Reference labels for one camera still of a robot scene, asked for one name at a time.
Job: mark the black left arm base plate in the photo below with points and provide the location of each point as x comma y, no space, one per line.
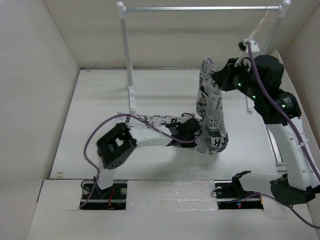
113,198

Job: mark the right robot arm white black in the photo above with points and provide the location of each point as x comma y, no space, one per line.
281,113

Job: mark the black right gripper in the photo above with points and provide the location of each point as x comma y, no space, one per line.
223,76

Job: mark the beige wire clothes hanger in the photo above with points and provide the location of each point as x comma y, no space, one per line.
258,26

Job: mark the white clothes rack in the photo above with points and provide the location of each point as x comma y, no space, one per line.
180,36

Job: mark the newspaper print trousers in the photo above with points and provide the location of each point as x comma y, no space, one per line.
209,106

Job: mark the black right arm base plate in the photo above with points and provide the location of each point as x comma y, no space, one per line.
230,194

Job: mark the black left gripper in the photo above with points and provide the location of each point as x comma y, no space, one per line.
189,145

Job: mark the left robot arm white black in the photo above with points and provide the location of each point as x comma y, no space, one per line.
115,147

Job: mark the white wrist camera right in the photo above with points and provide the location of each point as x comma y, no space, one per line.
244,50

